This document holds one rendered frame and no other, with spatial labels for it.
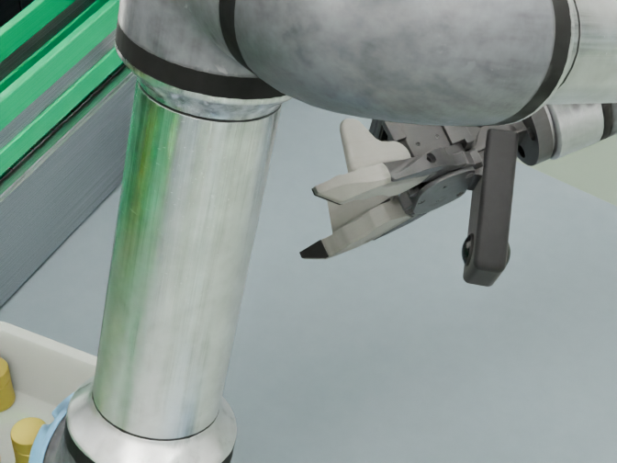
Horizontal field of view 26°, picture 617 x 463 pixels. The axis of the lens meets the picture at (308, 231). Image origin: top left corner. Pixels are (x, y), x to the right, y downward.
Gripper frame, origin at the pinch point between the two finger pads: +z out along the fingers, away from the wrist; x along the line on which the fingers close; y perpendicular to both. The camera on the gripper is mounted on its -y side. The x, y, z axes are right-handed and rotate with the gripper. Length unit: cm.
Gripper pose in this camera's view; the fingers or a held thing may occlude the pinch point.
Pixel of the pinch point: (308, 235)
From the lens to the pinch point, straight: 100.3
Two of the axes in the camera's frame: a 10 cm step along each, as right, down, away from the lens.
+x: 0.6, -3.2, -9.5
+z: -9.1, 3.7, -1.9
